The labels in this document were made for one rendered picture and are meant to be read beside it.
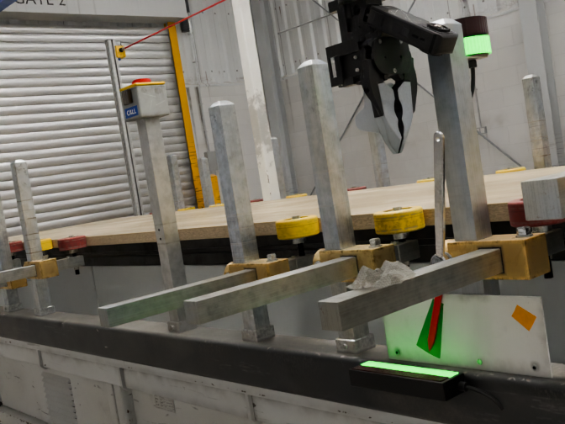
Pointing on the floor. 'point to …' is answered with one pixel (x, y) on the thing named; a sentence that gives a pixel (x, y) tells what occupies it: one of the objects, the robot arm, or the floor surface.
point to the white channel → (256, 99)
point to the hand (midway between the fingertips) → (400, 143)
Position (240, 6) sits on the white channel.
